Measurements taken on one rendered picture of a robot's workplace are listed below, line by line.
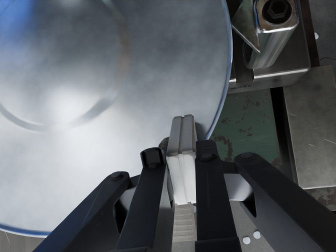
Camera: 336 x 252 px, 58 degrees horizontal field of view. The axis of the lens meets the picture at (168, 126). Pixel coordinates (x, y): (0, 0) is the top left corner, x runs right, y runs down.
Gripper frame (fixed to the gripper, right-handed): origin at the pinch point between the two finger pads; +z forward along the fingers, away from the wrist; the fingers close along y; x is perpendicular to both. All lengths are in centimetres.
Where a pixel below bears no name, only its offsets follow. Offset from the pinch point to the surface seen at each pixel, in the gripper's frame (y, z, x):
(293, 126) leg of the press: 11.5, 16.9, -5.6
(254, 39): 6.0, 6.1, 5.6
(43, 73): -10.7, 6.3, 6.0
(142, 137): -3.4, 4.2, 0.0
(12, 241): -15.0, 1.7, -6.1
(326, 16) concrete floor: 46, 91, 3
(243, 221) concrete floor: 9, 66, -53
